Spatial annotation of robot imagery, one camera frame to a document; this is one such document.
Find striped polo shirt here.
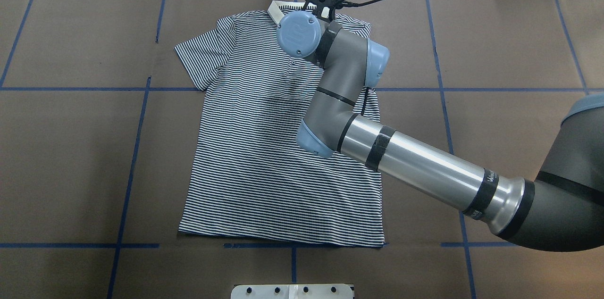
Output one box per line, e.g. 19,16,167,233
175,1,386,248

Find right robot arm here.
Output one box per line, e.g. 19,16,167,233
276,11,604,252

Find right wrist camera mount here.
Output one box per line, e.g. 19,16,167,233
302,0,344,23

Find white pedestal column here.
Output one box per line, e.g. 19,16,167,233
230,283,355,299

